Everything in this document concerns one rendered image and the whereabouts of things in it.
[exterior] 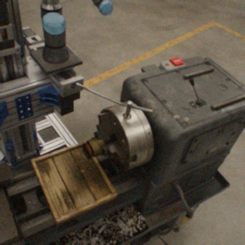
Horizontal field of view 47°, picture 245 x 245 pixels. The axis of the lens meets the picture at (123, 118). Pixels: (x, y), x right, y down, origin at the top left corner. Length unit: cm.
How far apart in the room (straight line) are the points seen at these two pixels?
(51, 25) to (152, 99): 64
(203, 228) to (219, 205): 27
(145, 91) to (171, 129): 25
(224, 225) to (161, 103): 149
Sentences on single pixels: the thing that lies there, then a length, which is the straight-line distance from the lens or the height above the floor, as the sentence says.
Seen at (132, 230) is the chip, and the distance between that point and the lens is 168.
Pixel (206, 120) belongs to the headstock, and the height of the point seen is 125.
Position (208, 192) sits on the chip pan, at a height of 54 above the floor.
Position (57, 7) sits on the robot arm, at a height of 140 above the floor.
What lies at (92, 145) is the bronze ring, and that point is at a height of 112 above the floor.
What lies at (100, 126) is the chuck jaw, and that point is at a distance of 130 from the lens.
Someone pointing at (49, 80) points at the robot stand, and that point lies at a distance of 168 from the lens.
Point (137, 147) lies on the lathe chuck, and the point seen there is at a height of 116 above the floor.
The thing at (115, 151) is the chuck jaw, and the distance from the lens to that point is 126.
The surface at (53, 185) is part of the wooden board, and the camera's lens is 143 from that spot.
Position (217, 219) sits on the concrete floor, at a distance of 257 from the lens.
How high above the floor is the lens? 211
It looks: 45 degrees down
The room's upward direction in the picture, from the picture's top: 10 degrees clockwise
